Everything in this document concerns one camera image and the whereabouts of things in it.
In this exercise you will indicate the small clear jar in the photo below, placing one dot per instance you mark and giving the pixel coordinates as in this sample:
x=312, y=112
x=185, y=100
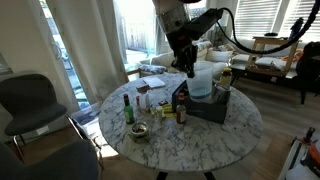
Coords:
x=159, y=112

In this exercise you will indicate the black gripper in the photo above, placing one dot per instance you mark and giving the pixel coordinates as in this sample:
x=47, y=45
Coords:
x=180, y=40

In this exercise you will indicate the beige sofa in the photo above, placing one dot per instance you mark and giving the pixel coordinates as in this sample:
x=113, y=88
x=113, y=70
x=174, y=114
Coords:
x=221, y=57

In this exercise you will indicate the green glass bottle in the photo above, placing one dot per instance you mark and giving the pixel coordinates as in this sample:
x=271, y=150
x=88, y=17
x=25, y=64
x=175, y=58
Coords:
x=128, y=110

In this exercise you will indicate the clear plastic measuring cup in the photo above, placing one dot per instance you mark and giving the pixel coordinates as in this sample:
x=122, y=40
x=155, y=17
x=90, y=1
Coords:
x=200, y=86

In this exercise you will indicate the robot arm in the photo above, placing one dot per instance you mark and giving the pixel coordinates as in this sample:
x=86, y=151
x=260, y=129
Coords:
x=172, y=13

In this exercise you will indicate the wooden side table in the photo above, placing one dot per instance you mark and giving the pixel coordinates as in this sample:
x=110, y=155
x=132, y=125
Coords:
x=276, y=63

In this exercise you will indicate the white paper notepad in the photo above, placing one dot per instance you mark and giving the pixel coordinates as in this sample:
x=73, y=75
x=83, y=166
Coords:
x=154, y=82

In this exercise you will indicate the white curtain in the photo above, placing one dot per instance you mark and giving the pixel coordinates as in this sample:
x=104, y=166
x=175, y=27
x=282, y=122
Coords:
x=89, y=31

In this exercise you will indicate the round marble table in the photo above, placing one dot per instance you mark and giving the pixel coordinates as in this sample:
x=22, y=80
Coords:
x=198, y=145

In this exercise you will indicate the amber yellow-lidded vitamin bottle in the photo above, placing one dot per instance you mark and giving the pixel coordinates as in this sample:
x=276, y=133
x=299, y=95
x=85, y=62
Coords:
x=226, y=75

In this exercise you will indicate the brown hot sauce bottle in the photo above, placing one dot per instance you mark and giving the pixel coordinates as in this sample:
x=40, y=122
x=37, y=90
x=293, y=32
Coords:
x=180, y=110

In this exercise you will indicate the dark grey chair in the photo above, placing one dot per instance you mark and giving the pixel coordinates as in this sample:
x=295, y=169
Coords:
x=31, y=101

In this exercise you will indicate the blue cardboard shoe box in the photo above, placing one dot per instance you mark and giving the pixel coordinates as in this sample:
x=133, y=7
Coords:
x=205, y=110

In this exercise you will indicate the small metal bowl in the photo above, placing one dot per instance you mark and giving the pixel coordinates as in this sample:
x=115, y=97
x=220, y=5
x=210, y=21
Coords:
x=139, y=130

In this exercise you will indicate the silver metal tin can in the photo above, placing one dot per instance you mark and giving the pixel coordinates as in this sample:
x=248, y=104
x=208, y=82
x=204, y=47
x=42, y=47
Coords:
x=221, y=93

